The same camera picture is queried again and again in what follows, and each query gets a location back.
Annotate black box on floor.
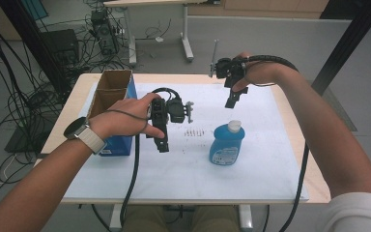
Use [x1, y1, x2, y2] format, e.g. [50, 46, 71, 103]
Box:
[42, 28, 80, 66]

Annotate person's right hand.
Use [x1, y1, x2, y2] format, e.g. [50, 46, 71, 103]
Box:
[231, 51, 293, 94]

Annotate blue bottle with white cap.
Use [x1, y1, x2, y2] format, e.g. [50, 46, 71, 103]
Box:
[209, 119, 246, 166]

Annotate person's khaki trousers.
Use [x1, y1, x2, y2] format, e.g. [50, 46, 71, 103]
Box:
[124, 205, 241, 232]

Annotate blue cardboard box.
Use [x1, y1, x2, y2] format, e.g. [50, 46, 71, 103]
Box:
[86, 69, 138, 158]

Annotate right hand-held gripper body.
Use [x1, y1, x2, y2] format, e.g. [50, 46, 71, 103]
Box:
[210, 39, 247, 89]

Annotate hand-held gripper black cable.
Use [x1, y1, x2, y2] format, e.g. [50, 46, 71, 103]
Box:
[119, 86, 182, 228]
[245, 54, 310, 232]

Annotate bundle of black floor cables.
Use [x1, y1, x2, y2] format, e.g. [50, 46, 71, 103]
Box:
[0, 0, 95, 207]

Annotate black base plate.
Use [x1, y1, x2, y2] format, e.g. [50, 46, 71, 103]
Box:
[4, 126, 47, 154]

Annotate wristwatch with white strap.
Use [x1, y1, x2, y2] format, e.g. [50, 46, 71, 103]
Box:
[63, 116, 107, 155]

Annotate black metal stand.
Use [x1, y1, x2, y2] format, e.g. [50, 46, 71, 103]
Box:
[0, 0, 71, 95]

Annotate black computer tower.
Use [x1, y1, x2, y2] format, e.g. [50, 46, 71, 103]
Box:
[90, 9, 120, 56]

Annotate black metal post with brackets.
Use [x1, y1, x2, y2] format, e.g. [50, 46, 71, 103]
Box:
[311, 0, 371, 96]

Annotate black wrist cord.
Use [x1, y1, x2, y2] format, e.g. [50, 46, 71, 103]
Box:
[104, 109, 150, 133]

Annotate white table leg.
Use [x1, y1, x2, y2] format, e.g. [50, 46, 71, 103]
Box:
[109, 203, 126, 231]
[238, 204, 254, 231]

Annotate right hand-held gripper black cable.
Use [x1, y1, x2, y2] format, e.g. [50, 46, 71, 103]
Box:
[245, 54, 310, 232]

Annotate person's left hand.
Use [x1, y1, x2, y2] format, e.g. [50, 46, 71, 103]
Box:
[88, 92, 167, 140]

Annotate white shirt sleeve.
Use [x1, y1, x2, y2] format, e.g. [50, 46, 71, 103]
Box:
[313, 191, 371, 232]

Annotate white paper sheet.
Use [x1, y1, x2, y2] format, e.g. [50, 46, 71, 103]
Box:
[62, 81, 310, 202]

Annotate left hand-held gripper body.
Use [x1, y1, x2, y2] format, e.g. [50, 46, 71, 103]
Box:
[147, 97, 195, 135]

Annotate left hand-held gripper black cable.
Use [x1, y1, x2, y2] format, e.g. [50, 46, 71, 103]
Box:
[119, 86, 182, 228]

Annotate white background desk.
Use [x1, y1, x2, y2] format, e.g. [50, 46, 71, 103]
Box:
[102, 0, 221, 68]

